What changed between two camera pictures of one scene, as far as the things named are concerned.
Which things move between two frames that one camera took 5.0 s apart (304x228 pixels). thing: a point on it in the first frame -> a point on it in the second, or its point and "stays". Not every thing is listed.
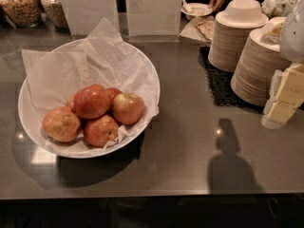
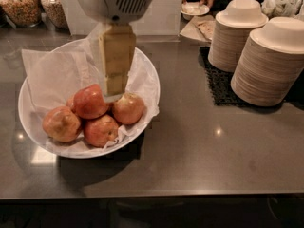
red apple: (91, 101) stays
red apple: (98, 131) stays
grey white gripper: (294, 38) -> (118, 2)
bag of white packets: (281, 1) stays
